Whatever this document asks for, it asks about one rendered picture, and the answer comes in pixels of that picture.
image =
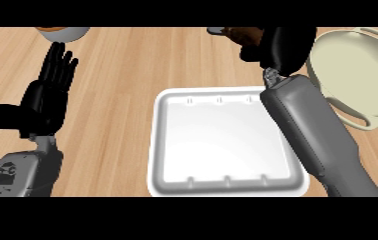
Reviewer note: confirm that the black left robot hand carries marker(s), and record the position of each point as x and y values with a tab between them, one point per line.
46	97

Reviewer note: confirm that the white tray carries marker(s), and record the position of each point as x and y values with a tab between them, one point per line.
224	142

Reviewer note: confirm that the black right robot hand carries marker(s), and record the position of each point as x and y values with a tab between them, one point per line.
285	49

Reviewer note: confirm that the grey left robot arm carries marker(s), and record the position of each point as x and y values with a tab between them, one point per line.
29	170

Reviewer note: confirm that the white bowl with orange content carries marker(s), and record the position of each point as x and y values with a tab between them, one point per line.
62	33

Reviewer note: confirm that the brown sweet potato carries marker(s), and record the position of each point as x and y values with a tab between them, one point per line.
242	35

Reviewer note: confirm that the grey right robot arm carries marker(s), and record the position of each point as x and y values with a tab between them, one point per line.
319	140

